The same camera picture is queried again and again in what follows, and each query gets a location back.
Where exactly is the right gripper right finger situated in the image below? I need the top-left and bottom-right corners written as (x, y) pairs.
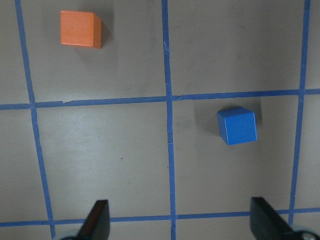
top-left (249, 197), bottom-right (300, 240)

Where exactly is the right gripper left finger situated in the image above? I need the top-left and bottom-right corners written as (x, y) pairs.
top-left (75, 199), bottom-right (110, 240)

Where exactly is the blue wooden block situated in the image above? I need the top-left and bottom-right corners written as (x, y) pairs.
top-left (217, 107), bottom-right (258, 146)

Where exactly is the orange wooden block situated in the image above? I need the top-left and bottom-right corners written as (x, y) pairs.
top-left (60, 10), bottom-right (103, 49)

